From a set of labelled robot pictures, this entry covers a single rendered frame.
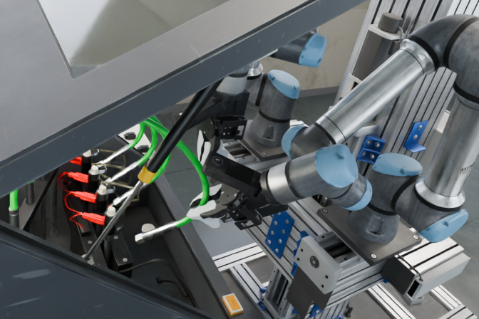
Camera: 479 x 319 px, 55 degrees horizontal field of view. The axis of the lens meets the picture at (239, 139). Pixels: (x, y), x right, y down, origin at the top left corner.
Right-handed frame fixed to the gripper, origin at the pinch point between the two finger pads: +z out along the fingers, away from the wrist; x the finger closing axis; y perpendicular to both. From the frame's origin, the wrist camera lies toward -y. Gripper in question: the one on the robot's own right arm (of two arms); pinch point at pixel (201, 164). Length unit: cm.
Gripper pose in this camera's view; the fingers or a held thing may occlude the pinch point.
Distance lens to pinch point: 108.9
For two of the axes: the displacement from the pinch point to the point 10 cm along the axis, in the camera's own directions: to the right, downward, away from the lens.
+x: -4.6, -5.4, 7.0
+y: 8.6, -0.8, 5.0
